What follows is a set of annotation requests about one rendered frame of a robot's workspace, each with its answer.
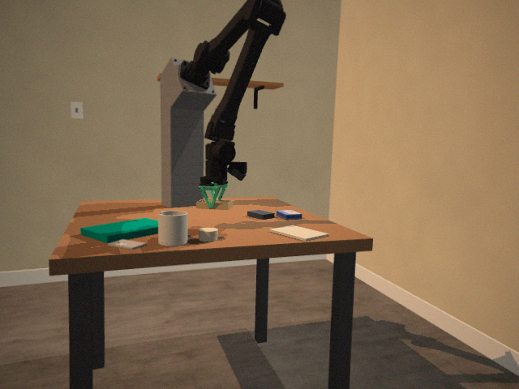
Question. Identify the wooden ball-in-hole puzzle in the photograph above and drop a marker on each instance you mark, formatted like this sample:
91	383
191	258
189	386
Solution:
219	204

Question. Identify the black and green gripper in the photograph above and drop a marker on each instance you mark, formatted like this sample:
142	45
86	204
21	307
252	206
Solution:
214	186

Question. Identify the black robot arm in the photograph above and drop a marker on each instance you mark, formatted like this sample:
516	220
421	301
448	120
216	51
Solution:
210	55

